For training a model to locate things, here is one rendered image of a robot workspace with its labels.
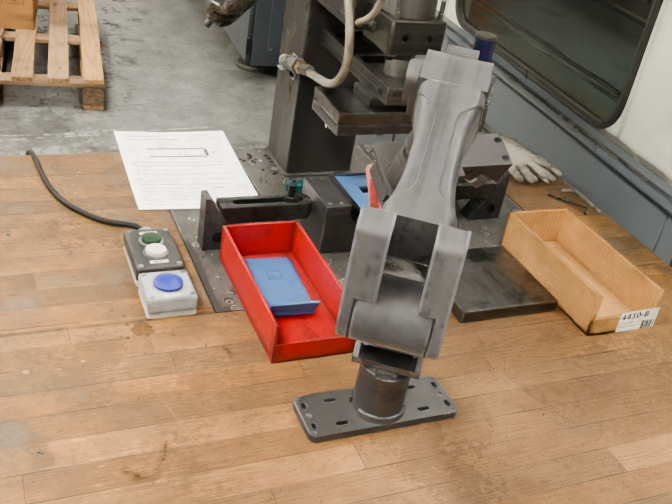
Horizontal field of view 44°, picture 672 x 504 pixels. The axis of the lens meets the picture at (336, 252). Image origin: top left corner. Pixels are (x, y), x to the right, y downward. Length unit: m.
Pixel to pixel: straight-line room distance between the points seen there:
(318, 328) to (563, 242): 0.53
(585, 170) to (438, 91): 1.09
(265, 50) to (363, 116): 3.29
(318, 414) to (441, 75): 0.43
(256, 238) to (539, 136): 0.93
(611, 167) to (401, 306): 1.13
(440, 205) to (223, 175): 0.86
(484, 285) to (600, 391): 0.24
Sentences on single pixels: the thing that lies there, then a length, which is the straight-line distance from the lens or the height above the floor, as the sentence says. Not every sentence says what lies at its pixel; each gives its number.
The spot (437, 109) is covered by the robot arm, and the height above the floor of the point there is 1.32.
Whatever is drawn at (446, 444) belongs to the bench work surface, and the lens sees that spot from 1.03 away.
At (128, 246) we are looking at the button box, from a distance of 1.24.
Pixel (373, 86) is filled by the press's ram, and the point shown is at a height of 1.17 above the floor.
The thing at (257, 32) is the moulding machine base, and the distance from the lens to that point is 4.45.
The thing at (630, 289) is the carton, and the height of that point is 0.93.
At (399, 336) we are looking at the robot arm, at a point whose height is 1.18.
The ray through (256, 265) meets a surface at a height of 0.91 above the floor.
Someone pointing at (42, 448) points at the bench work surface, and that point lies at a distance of 0.97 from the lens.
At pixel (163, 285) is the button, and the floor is 0.94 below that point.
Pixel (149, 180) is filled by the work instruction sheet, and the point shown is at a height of 0.90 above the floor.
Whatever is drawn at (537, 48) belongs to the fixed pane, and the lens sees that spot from 2.08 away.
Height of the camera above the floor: 1.59
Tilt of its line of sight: 31 degrees down
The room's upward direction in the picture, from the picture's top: 10 degrees clockwise
